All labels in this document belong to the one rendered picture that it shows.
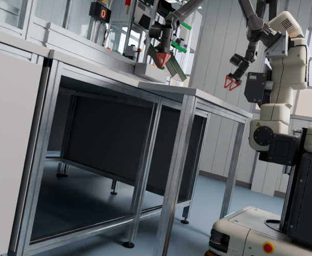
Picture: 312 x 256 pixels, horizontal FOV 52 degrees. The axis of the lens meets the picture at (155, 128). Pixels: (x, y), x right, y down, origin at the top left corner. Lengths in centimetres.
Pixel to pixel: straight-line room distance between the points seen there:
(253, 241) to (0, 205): 106
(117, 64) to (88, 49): 20
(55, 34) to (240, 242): 118
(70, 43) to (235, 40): 406
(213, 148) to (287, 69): 328
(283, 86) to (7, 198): 138
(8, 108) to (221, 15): 460
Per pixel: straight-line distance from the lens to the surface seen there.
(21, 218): 120
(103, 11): 182
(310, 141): 154
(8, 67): 105
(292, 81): 178
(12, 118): 108
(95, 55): 137
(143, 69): 156
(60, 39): 125
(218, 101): 158
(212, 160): 495
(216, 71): 510
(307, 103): 468
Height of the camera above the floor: 69
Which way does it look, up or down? 1 degrees down
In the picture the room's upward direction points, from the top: 11 degrees clockwise
